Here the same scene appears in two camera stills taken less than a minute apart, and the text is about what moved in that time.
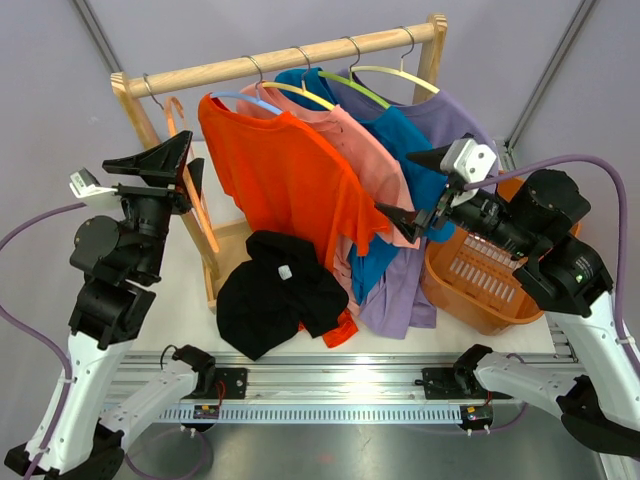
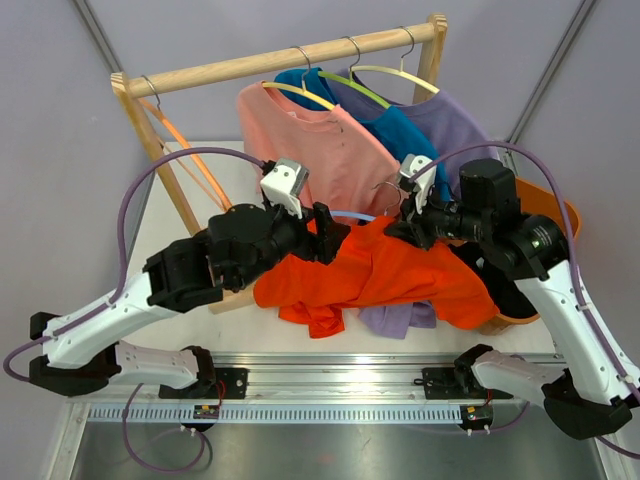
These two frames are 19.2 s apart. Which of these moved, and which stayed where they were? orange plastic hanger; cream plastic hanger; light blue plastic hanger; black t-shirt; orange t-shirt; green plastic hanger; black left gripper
Moved: light blue plastic hanger; black t-shirt; orange t-shirt; black left gripper; orange plastic hanger
Stayed: green plastic hanger; cream plastic hanger
